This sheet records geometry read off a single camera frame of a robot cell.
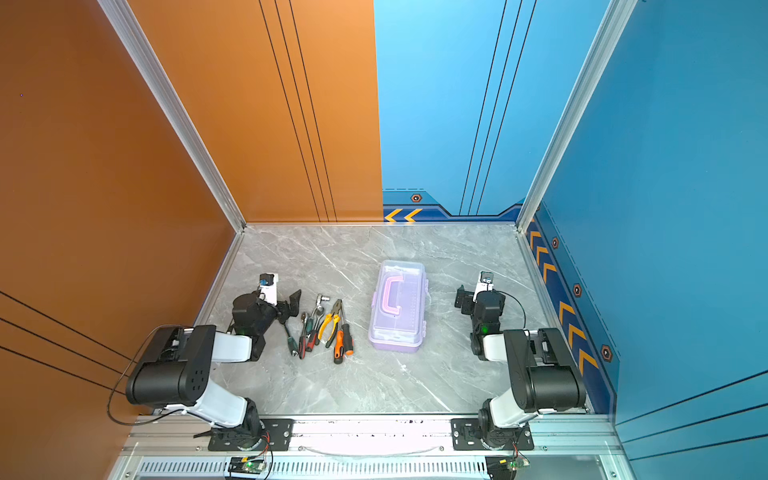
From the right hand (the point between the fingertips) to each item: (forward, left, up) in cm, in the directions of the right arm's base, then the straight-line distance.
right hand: (475, 288), depth 94 cm
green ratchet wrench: (-10, +52, -4) cm, 53 cm away
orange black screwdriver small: (-16, +39, -3) cm, 42 cm away
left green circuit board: (-45, +61, -7) cm, 76 cm away
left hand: (0, +60, +2) cm, 60 cm away
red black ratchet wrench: (-15, +53, -5) cm, 56 cm away
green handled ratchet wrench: (-16, +56, -5) cm, 59 cm away
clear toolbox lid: (-13, +25, +6) cm, 28 cm away
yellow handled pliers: (-6, +45, -5) cm, 45 cm away
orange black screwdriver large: (-17, +42, -4) cm, 45 cm away
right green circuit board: (-45, -3, -6) cm, 45 cm away
